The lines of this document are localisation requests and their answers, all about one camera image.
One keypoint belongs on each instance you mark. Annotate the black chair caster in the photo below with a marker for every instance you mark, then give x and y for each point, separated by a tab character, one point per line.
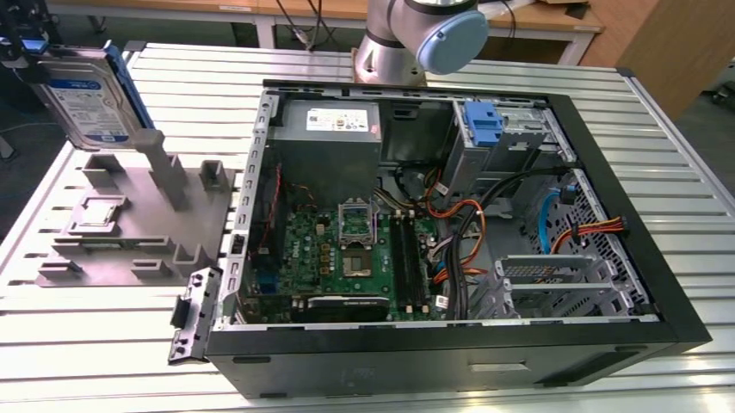
725	92

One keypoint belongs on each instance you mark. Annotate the black RAM slot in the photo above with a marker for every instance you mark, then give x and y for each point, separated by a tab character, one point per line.
402	258
418	258

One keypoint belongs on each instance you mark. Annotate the grey metal drive cage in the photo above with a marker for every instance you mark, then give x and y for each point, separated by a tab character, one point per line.
472	168

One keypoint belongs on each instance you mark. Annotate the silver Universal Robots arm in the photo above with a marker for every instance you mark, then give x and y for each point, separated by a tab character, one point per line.
390	56

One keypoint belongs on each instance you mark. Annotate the thin metal locking lever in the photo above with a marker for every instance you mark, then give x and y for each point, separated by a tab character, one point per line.
377	226

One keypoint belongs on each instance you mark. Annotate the grey power supply unit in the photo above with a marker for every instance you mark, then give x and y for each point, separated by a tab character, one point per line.
328	163

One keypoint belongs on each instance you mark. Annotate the black graphics card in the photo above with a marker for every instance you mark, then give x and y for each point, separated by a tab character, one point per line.
345	307

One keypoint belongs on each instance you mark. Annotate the CPU socket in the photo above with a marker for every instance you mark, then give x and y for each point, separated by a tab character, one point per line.
360	263

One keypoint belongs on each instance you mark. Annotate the green motherboard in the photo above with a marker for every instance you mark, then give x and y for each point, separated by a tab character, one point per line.
310	258

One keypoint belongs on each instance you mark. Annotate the wooden desk white frame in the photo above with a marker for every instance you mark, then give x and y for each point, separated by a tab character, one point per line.
552	19
173	5

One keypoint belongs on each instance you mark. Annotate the black open PC case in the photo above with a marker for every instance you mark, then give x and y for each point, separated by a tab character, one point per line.
402	365

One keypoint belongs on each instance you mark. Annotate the hard disk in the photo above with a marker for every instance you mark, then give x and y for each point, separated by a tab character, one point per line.
86	107

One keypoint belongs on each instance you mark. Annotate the green RAM stick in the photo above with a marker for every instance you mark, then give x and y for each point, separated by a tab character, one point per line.
110	245

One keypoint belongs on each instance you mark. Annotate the grey hinged case bracket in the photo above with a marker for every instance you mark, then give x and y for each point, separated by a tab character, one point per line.
198	310

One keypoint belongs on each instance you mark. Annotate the grey metal leg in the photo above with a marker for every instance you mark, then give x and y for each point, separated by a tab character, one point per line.
6	148

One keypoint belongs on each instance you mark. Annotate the blue plastic drive latch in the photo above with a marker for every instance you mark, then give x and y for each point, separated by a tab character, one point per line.
482	125

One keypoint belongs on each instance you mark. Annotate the grey plastic parts rack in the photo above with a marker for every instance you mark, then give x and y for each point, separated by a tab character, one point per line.
156	223

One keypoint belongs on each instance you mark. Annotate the grey metal disk bay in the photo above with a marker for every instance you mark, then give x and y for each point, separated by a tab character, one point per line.
552	287

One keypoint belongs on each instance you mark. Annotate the silver CPU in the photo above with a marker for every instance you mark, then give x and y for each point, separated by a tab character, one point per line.
99	215

